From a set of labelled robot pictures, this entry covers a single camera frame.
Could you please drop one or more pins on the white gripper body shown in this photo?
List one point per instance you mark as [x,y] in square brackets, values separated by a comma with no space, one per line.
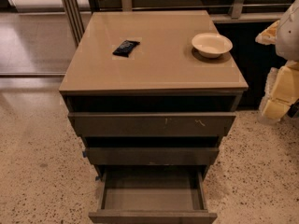
[289,36]

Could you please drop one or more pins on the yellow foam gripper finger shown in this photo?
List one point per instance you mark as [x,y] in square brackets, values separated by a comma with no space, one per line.
[273,109]
[269,35]

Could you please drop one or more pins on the grey bottom drawer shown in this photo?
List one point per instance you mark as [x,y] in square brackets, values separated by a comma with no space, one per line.
[152,195]

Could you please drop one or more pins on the grey drawer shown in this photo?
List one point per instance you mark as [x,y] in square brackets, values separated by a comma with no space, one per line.
[151,124]
[152,195]
[152,155]

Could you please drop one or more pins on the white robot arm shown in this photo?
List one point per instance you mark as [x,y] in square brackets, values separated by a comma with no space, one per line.
[287,47]

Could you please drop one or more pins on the grey drawer cabinet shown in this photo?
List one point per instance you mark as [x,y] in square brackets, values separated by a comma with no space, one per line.
[163,74]

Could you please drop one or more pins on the grey top drawer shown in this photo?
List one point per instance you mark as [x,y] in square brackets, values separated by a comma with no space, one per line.
[151,124]

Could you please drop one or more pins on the grey middle drawer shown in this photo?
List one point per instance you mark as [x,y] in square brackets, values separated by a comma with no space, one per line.
[152,155]

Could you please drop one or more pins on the white bowl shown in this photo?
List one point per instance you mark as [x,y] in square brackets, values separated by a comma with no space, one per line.
[211,45]

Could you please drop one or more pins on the dark blue snack packet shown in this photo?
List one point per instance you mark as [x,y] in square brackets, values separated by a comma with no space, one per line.
[125,48]

